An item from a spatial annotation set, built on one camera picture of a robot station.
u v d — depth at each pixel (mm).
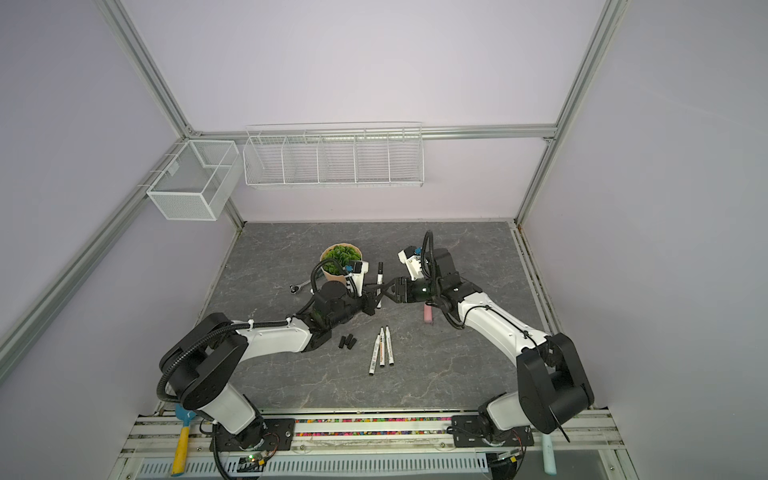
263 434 708
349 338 896
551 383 425
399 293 725
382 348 869
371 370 833
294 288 992
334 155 1067
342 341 888
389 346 873
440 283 655
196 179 969
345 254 959
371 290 762
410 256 757
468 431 736
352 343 890
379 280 826
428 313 935
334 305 670
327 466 1578
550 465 686
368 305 750
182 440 722
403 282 723
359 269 766
